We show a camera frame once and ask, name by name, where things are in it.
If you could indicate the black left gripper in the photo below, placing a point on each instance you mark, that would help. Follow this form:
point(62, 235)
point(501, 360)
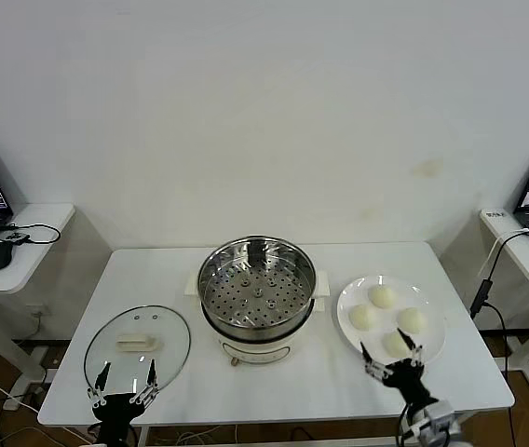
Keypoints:
point(118, 410)

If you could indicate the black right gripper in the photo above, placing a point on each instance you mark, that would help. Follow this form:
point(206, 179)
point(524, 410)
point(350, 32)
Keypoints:
point(409, 382)

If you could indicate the white steamed baozi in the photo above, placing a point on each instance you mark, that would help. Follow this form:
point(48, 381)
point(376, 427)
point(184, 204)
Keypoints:
point(362, 318)
point(412, 320)
point(382, 296)
point(394, 345)

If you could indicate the glass pot lid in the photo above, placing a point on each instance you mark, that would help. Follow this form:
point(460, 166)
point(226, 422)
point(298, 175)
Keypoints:
point(162, 326)

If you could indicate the stainless steel steamer basket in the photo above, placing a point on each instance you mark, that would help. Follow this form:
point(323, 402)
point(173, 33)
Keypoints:
point(246, 298)

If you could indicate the white round plate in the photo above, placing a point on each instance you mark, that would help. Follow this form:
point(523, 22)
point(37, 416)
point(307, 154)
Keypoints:
point(425, 298)

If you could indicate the white power strip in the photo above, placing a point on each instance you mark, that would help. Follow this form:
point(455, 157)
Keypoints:
point(13, 402)

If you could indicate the cream electric cooking pot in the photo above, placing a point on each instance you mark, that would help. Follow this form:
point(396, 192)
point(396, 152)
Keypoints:
point(255, 351)

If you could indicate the white side table with mouse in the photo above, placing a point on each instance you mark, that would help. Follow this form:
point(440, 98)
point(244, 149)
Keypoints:
point(36, 219)

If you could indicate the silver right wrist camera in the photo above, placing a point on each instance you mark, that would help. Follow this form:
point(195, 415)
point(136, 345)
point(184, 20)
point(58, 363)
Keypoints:
point(437, 416)

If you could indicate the white wall socket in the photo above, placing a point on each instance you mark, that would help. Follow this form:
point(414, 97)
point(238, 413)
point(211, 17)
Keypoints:
point(37, 310)

